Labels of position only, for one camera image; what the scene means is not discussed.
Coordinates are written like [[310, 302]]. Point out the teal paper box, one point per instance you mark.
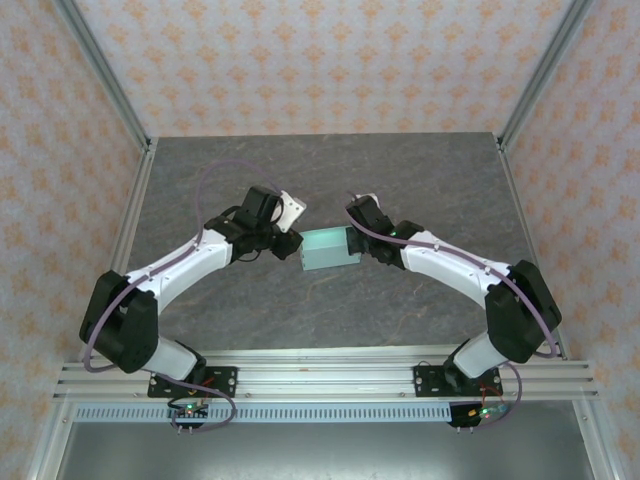
[[327, 250]]

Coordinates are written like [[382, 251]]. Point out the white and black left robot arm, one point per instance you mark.
[[190, 260]]

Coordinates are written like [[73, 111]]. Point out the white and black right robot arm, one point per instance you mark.
[[450, 265]]

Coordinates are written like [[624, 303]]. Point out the grey metal shelf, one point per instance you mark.
[[320, 452]]

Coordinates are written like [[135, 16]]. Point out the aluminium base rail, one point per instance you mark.
[[325, 372]]

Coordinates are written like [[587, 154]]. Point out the aluminium frame post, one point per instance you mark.
[[545, 70], [100, 70]]

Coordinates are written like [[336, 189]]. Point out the aluminium frame leg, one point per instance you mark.
[[47, 445], [597, 440]]

